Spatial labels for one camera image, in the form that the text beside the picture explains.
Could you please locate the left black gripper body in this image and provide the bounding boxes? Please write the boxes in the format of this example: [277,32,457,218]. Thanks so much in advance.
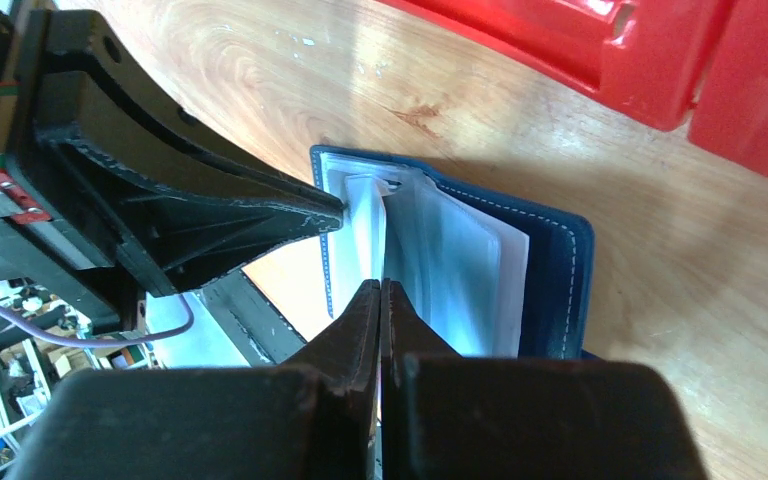
[0,9,139,332]

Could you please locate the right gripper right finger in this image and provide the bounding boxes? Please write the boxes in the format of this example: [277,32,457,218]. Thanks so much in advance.
[381,280,706,479]

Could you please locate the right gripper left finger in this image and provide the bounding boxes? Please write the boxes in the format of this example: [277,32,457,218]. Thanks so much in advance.
[7,280,381,479]

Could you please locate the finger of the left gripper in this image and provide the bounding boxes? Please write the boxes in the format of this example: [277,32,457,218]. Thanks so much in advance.
[29,79,343,296]
[33,10,327,199]

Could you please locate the blue leather card holder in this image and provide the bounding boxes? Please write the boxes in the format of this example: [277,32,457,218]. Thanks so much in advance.
[310,145,595,360]

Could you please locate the red double plastic bin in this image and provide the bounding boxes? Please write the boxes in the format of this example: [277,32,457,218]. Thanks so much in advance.
[397,0,768,177]

